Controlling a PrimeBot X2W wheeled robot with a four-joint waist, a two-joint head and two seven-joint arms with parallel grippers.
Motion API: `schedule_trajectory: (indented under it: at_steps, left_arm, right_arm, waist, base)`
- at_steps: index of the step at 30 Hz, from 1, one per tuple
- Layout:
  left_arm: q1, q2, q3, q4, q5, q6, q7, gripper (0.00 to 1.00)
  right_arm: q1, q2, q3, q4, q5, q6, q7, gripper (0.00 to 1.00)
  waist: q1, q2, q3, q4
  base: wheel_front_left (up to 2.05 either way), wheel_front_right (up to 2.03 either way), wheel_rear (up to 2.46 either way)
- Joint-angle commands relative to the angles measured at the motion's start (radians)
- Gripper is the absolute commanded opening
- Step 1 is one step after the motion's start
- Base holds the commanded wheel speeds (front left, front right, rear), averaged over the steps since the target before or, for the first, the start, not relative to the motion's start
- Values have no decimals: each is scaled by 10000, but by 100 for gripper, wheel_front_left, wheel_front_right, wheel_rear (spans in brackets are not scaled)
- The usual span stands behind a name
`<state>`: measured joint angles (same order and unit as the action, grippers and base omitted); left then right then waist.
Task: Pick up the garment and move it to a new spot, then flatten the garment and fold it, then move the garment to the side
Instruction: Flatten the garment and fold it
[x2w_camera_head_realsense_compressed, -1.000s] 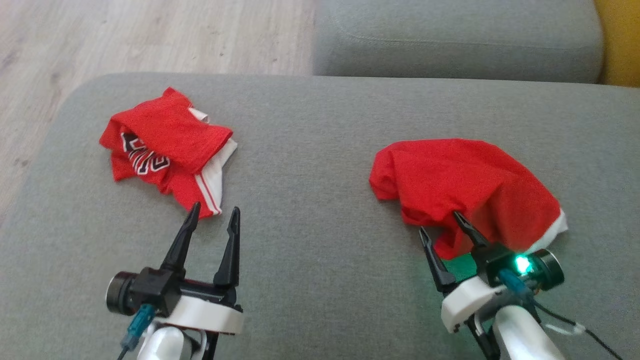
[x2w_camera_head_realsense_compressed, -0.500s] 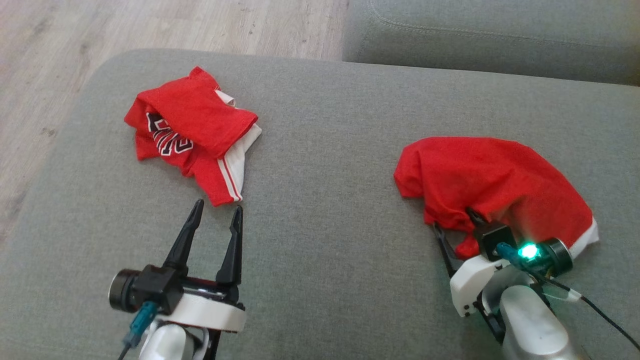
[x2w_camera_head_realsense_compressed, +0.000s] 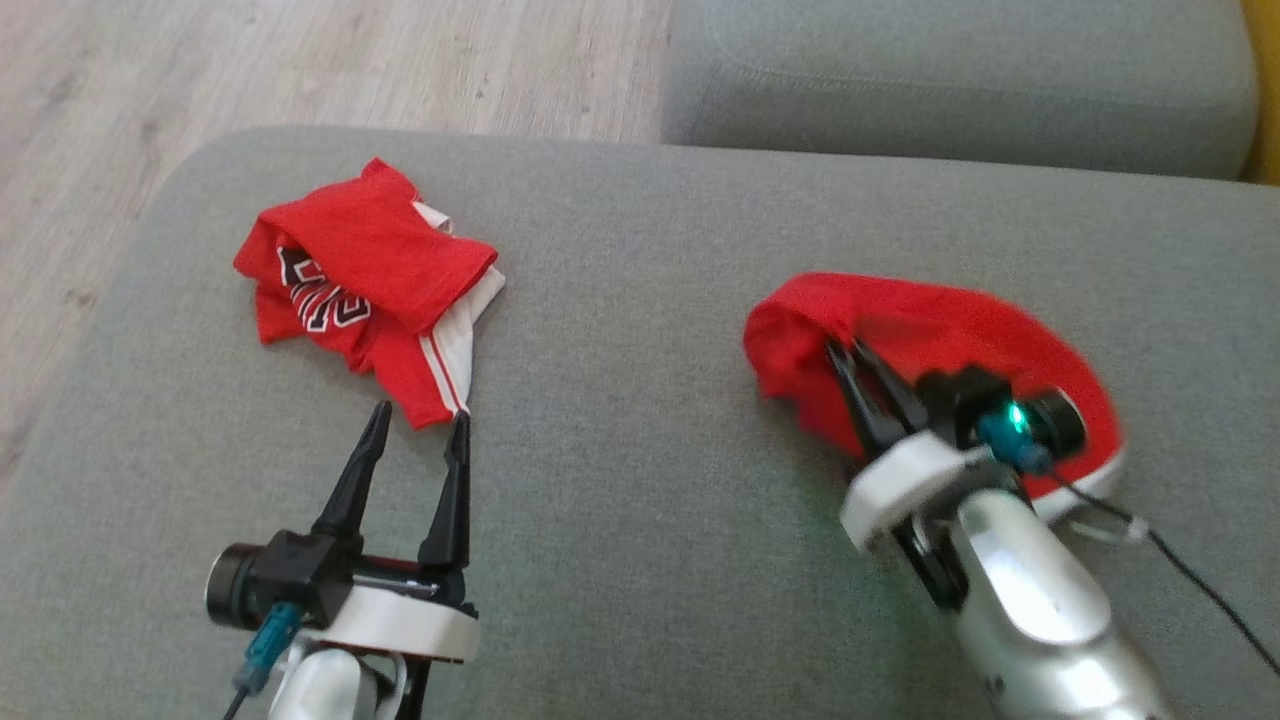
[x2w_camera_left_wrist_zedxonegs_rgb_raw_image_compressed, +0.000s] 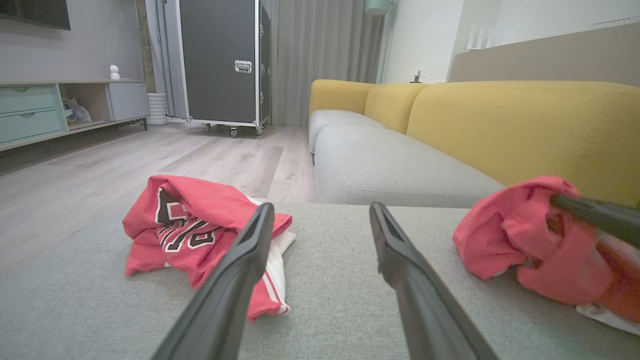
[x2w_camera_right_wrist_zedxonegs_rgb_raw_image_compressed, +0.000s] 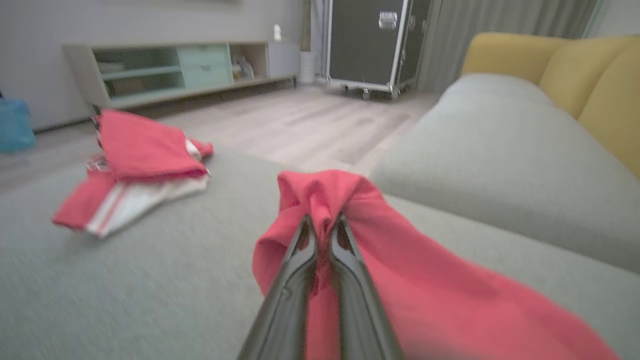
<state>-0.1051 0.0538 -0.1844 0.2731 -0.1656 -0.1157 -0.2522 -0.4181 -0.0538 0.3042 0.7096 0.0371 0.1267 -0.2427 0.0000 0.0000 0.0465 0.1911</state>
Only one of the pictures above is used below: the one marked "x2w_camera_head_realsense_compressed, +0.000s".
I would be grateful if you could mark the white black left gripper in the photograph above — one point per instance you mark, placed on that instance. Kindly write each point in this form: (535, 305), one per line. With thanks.
(410, 625)

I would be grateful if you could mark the red white basketball jersey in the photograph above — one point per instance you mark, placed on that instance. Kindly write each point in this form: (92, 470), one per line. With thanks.
(370, 240)

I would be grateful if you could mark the large grey sofa seat cushion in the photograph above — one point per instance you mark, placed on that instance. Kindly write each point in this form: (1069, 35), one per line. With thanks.
(650, 450)

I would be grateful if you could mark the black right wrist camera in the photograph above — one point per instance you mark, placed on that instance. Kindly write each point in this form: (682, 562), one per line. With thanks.
(960, 395)

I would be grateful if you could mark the red shorts with white stripes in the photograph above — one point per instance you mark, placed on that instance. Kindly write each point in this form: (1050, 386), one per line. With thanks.
(930, 320)

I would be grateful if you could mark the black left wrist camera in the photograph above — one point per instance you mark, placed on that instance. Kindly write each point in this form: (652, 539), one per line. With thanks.
(290, 575)

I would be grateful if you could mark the yellow object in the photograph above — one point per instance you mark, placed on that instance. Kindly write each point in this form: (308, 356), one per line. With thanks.
(1265, 80)

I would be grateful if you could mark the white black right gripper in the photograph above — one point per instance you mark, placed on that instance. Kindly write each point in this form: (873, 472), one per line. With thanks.
(900, 485)

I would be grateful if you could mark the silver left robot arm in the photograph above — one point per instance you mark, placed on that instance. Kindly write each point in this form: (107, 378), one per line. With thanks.
(320, 690)

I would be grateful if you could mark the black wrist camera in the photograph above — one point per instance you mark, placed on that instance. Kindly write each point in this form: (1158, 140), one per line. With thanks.
(960, 395)
(290, 575)

